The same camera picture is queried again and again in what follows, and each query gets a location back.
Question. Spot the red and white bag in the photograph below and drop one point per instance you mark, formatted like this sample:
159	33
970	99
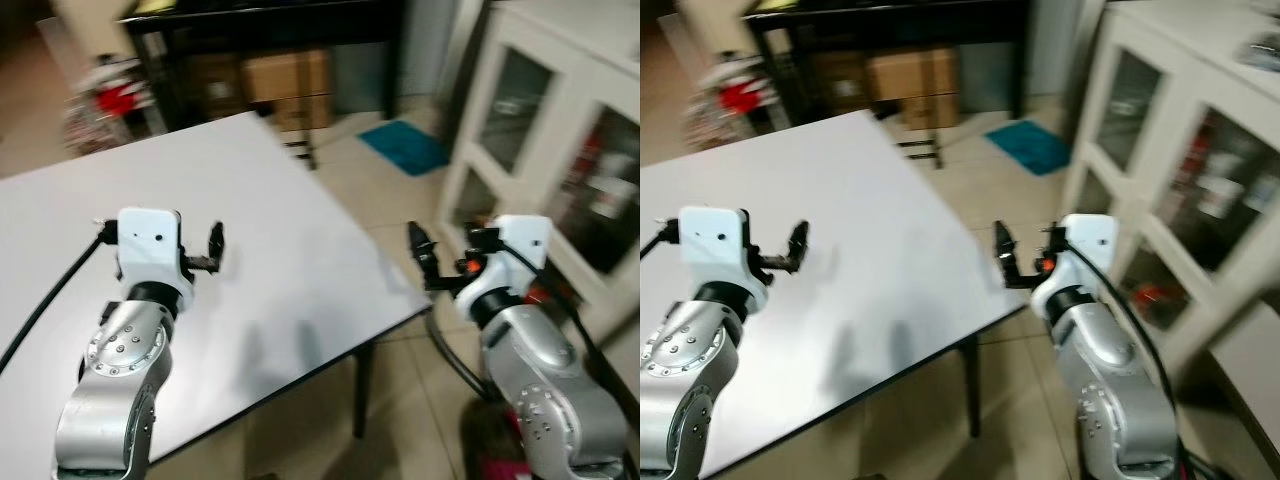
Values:
738	98
118	100

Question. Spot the dark brown cardboard box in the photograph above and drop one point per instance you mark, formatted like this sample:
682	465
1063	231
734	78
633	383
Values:
840	82
212	85

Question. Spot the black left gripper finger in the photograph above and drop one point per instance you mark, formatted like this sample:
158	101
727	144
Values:
800	246
216	246

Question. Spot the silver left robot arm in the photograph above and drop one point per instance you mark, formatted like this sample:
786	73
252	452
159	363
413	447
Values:
115	370
690	370

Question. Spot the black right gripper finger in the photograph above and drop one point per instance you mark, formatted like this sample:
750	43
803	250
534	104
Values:
424	262
1008	260

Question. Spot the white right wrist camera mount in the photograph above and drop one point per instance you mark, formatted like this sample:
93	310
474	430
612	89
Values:
512	262
1085	255

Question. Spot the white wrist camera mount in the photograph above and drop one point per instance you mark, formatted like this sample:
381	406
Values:
512	262
1085	255
712	238
150	240

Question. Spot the small cardboard box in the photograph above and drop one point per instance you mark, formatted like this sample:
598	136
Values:
304	113
930	111

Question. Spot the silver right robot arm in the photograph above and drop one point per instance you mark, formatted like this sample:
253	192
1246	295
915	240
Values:
545	390
1115	390

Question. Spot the large light cardboard box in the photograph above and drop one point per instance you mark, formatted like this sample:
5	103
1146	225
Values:
912	72
288	74

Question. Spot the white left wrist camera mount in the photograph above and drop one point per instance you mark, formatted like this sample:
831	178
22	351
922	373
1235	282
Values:
712	238
150	240

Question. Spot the dark red object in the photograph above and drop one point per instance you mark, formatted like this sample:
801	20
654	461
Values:
495	440

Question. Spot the white glass door cabinet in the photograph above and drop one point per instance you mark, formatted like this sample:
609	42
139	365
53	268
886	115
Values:
1190	170
560	150

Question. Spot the blue floor mat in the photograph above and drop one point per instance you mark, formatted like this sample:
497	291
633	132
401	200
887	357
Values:
1032	146
405	147

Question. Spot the black table leg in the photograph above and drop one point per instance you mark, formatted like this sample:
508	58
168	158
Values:
970	388
364	390

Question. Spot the black desk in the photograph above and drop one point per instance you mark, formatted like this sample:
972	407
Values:
880	20
260	22

